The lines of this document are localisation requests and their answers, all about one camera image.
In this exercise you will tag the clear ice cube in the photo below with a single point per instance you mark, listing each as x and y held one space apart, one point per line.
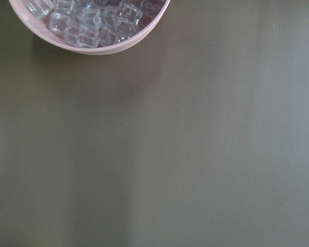
40 8
129 12
81 36
89 16
58 22

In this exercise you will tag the pink bowl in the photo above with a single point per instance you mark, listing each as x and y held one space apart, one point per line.
38 28

